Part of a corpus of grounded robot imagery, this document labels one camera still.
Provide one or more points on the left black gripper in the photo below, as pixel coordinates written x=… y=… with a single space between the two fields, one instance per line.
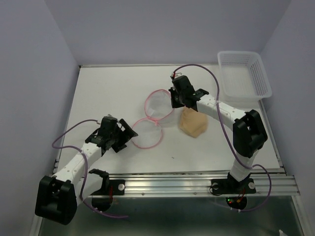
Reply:
x=126 y=134

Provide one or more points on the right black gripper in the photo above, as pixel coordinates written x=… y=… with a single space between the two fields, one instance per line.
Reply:
x=174 y=103

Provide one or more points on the beige bra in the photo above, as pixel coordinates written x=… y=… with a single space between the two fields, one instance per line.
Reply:
x=193 y=123

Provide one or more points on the white mesh laundry bag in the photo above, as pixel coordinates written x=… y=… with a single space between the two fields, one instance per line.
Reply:
x=158 y=112

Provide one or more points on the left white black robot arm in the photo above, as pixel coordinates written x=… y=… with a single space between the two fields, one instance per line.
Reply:
x=60 y=194

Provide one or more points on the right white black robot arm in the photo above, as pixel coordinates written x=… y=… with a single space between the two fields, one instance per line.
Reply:
x=244 y=131

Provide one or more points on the white plastic basket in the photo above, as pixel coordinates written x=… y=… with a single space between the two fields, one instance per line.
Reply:
x=243 y=76

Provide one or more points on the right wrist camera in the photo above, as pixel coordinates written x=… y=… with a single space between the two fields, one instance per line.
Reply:
x=175 y=75

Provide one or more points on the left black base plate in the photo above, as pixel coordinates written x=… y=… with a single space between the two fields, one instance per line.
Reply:
x=115 y=187

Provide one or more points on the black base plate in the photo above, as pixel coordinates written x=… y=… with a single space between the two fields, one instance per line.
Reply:
x=115 y=187
x=232 y=187

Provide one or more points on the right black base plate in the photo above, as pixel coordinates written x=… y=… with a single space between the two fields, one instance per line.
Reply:
x=232 y=187

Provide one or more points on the aluminium frame rail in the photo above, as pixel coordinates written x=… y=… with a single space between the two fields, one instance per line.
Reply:
x=198 y=185

